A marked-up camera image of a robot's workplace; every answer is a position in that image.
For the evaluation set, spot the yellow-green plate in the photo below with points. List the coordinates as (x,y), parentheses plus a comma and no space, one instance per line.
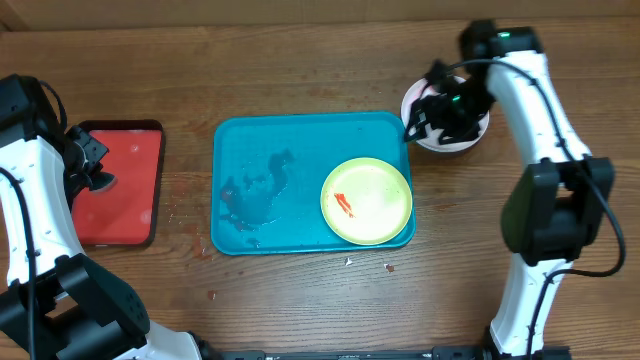
(366,201)

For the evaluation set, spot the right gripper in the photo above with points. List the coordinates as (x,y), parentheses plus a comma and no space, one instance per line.
(431,117)

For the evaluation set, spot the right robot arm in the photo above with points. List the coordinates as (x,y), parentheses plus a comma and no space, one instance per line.
(561,198)

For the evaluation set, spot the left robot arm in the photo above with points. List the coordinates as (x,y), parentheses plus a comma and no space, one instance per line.
(59,303)

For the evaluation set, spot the teal plastic serving tray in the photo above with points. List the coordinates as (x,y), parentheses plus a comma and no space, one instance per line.
(268,173)

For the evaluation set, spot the dark tray with red liquid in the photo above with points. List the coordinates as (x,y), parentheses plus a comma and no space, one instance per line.
(124,213)

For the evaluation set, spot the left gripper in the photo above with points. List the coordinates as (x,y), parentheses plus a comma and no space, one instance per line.
(97,150)

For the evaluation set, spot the white plate with red stain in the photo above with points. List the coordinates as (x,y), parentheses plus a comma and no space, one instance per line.
(420,90)

